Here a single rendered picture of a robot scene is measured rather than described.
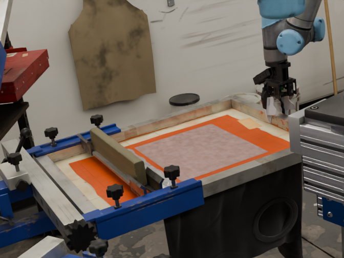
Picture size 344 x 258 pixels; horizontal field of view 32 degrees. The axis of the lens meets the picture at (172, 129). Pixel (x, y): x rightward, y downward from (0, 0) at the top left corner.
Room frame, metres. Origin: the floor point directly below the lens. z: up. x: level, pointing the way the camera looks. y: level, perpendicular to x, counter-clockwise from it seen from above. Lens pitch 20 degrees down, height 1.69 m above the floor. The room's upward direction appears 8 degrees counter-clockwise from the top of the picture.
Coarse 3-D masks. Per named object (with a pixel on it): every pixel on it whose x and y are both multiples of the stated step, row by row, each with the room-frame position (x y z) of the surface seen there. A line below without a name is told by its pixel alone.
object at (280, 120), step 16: (176, 112) 2.04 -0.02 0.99; (192, 112) 2.03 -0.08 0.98; (208, 112) 2.06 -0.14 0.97; (256, 112) 1.95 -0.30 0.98; (128, 128) 1.94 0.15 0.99; (144, 128) 1.95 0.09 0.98; (160, 128) 1.98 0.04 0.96; (288, 128) 1.79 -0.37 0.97; (80, 144) 1.86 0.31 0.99; (48, 160) 1.75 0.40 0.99; (256, 160) 1.53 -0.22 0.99; (272, 160) 1.52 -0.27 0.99; (288, 160) 1.54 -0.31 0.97; (48, 176) 1.66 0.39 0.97; (64, 176) 1.61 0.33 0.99; (208, 176) 1.47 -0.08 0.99; (224, 176) 1.46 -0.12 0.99; (240, 176) 1.47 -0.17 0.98; (256, 176) 1.49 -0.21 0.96; (64, 192) 1.51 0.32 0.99; (80, 192) 1.48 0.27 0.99; (208, 192) 1.43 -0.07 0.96; (80, 208) 1.39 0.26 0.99; (96, 208) 1.38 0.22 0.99
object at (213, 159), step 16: (224, 144) 1.76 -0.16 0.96; (240, 144) 1.74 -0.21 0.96; (256, 144) 1.73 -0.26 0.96; (272, 144) 1.71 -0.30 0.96; (288, 144) 1.69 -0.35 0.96; (176, 160) 1.69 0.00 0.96; (192, 160) 1.67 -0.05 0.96; (208, 160) 1.66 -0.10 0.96; (224, 160) 1.64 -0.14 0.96; (240, 160) 1.62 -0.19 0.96; (192, 176) 1.56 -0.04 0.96; (96, 192) 1.54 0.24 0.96; (128, 192) 1.51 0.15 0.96
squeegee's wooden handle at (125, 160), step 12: (96, 132) 1.75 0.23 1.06; (96, 144) 1.75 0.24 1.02; (108, 144) 1.64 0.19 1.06; (120, 144) 1.62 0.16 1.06; (108, 156) 1.66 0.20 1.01; (120, 156) 1.56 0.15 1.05; (132, 156) 1.52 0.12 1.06; (120, 168) 1.58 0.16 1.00; (132, 168) 1.49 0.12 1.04; (144, 168) 1.48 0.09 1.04; (144, 180) 1.48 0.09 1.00
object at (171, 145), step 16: (192, 128) 1.94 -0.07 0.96; (208, 128) 1.92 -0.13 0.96; (224, 128) 1.90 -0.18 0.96; (240, 128) 1.88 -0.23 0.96; (256, 128) 1.86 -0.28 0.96; (144, 144) 1.86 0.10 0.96; (160, 144) 1.84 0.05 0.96; (176, 144) 1.82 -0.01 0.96; (192, 144) 1.80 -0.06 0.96; (208, 144) 1.78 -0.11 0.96; (80, 160) 1.80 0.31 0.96; (96, 160) 1.78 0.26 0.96; (160, 160) 1.71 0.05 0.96; (80, 176) 1.67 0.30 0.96; (96, 176) 1.66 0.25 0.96; (112, 176) 1.64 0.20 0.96
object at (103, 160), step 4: (92, 152) 1.76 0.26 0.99; (96, 152) 1.75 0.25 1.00; (96, 156) 1.73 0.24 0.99; (100, 156) 1.71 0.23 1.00; (100, 160) 1.69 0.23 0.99; (104, 160) 1.67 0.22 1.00; (104, 164) 1.66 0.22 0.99; (108, 164) 1.64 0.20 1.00; (112, 164) 1.63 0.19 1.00; (112, 168) 1.60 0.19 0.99; (116, 168) 1.60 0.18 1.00; (116, 172) 1.58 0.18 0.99; (120, 172) 1.57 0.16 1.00; (120, 176) 1.55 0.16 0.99; (124, 176) 1.54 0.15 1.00; (124, 180) 1.52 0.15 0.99; (128, 180) 1.51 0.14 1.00; (128, 184) 1.49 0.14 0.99
